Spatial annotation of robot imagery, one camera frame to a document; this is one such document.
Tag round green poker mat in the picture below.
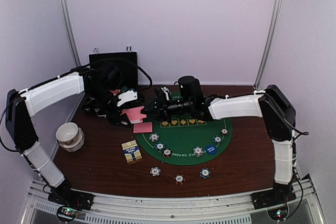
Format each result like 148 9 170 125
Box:
135 114 233 166

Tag blue green 50 chip stack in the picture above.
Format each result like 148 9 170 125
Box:
200 168 211 179

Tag pink playing card deck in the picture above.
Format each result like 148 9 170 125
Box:
121 106 147 124

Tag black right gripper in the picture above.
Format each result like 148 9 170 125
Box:
141 93 193 123

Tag aluminium frame post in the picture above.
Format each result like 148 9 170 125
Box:
60 0 81 67
253 0 283 89

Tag right aluminium frame post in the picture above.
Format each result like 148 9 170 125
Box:
253 0 283 89

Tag blue white 10 chip stack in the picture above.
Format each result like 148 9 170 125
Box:
150 166 161 177

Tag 10 chips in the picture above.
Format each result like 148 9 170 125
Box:
193 146 203 157
149 133 160 142

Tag black poker chip case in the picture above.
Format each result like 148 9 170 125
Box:
81 46 139 119

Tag left aluminium frame post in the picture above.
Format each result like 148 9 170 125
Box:
60 0 81 67

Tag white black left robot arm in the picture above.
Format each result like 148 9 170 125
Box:
3 67 138 205

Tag red black 100 chip stack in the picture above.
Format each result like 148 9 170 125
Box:
174 174 185 185

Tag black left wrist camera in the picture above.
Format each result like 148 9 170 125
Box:
100 62 122 90

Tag card deck holder box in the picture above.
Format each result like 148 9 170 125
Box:
121 140 142 163

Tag white ceramic bowl stack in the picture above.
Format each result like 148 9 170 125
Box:
56 122 85 152

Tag aluminium front rail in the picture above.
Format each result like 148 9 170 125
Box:
19 178 327 223

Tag white left wrist cover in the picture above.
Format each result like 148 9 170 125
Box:
117 90 138 107

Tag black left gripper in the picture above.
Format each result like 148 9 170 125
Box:
88 84 132 127

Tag pink cards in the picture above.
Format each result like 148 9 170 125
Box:
133 122 153 134

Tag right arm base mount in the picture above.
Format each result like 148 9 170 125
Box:
251 182 296 209

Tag red playing card in case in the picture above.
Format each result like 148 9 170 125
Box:
110 89 120 95

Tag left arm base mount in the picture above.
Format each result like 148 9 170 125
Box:
48 187 94 210

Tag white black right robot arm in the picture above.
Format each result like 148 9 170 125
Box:
141 76 309 204

